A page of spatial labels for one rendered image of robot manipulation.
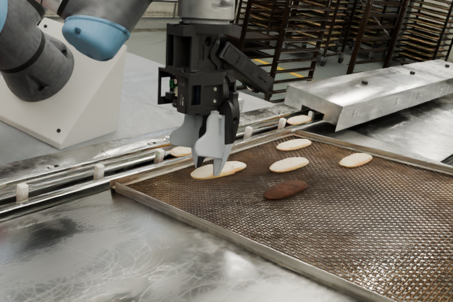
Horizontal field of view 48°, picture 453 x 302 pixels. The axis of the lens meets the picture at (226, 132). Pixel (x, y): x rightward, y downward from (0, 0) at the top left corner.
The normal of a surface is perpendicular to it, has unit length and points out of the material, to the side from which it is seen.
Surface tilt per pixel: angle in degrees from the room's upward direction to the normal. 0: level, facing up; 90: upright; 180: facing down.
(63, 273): 10
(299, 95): 90
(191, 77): 80
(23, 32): 90
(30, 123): 48
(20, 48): 101
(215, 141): 74
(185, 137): 86
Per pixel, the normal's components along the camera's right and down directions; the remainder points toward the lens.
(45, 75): 0.53, 0.44
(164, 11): 0.74, 0.37
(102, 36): 0.55, 0.07
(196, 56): 0.66, 0.23
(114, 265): 0.05, -0.97
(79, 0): 0.07, 0.29
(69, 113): -0.25, -0.44
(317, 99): -0.65, 0.16
